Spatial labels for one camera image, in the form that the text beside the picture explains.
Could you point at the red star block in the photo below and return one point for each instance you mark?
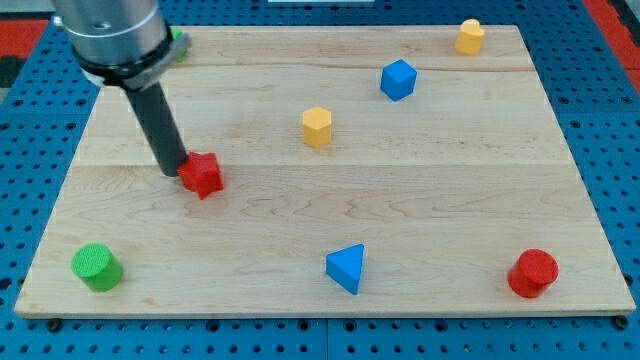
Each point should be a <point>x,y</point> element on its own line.
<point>201,174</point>

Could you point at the wooden board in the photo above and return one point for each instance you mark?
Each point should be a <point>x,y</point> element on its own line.
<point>445,188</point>

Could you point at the blue cube block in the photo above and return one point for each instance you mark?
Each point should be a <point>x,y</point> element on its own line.
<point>398,80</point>

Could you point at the blue triangle block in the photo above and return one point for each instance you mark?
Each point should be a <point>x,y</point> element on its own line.
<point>345,267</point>

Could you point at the yellow heart block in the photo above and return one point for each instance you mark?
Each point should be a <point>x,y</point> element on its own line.
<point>470,37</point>

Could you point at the red cylinder block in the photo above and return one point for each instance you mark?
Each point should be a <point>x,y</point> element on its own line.
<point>533,272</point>

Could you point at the green block behind arm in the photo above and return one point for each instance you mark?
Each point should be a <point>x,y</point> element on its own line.
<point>179,45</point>

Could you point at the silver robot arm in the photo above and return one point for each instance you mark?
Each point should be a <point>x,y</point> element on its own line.
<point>129,44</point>

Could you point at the green cylinder block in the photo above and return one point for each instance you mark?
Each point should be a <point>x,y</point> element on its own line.
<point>97,267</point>

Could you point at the yellow hexagon block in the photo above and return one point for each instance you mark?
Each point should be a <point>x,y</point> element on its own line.
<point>317,127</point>

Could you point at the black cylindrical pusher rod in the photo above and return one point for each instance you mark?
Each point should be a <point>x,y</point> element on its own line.
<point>158,125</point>

